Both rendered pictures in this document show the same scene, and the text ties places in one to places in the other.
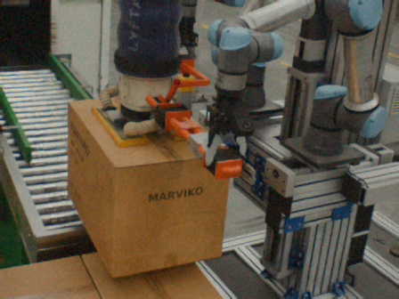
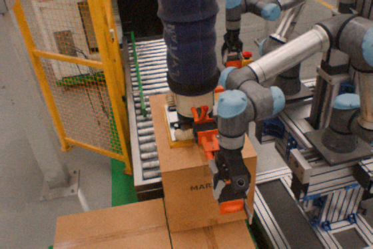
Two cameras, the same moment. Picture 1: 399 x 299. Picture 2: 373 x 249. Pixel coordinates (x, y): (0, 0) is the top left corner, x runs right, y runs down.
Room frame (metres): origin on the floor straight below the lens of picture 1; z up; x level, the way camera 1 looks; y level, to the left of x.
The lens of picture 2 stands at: (0.76, -0.20, 2.03)
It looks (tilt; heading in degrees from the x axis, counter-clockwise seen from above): 37 degrees down; 20
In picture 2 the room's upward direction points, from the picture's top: 5 degrees counter-clockwise
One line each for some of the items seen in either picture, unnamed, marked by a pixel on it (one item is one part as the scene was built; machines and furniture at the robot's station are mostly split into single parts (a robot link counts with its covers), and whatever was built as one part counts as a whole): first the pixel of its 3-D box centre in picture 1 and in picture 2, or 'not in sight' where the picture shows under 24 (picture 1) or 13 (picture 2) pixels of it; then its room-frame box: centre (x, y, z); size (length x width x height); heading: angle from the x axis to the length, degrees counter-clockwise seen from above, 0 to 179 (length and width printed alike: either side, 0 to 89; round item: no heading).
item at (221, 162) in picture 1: (222, 163); (228, 197); (1.47, -0.06, 1.21); 0.08 x 0.07 x 0.05; 27
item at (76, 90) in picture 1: (84, 92); not in sight; (3.59, 0.75, 0.60); 1.60 x 0.10 x 0.09; 28
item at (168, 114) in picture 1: (173, 116); (206, 131); (1.79, 0.09, 1.20); 0.10 x 0.08 x 0.06; 117
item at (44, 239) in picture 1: (124, 226); (194, 176); (2.12, 0.27, 0.58); 0.70 x 0.03 x 0.06; 118
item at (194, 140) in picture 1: (202, 144); (219, 169); (1.59, -0.01, 1.20); 0.07 x 0.07 x 0.04; 27
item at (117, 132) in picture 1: (118, 120); (175, 120); (1.96, 0.29, 1.10); 0.34 x 0.10 x 0.05; 27
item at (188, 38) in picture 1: (185, 31); (233, 39); (2.37, 0.10, 1.34); 0.09 x 0.08 x 0.12; 27
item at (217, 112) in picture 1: (226, 109); (230, 156); (1.50, -0.06, 1.35); 0.09 x 0.08 x 0.12; 27
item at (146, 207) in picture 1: (141, 175); (198, 153); (2.00, 0.20, 0.87); 0.60 x 0.40 x 0.40; 27
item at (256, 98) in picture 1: (248, 90); (287, 80); (2.46, -0.18, 1.09); 0.15 x 0.15 x 0.10
